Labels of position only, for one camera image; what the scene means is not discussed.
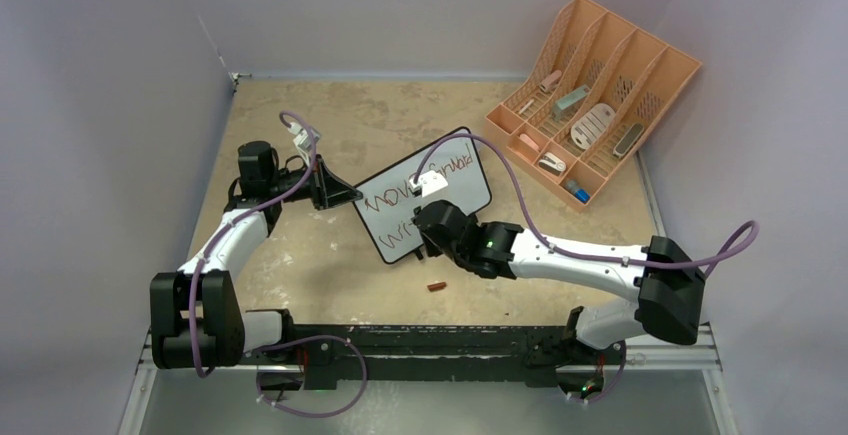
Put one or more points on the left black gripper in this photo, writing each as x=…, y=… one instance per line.
x=326, y=190

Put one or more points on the brown marker cap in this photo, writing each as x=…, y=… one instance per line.
x=434, y=287

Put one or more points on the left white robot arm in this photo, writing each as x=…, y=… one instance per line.
x=196, y=321

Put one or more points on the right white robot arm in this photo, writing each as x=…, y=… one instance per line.
x=656, y=291

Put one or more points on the grey whiteboard eraser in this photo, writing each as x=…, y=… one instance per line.
x=628, y=140

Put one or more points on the pink eraser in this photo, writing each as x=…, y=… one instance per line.
x=530, y=143

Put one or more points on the small white pin item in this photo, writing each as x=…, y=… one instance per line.
x=525, y=107

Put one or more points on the pink stapler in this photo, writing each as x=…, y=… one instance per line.
x=550, y=82

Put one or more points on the blue small item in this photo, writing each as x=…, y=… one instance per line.
x=576, y=190

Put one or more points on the teal staple box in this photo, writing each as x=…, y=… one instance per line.
x=571, y=101

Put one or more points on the peach plastic desk organizer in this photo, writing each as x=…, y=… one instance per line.
x=626, y=67

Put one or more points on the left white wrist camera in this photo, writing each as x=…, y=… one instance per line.
x=303, y=141

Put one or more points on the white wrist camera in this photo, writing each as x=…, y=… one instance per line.
x=303, y=141
x=428, y=184

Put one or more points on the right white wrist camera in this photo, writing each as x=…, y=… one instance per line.
x=428, y=184

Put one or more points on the black aluminium base frame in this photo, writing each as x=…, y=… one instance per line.
x=321, y=355

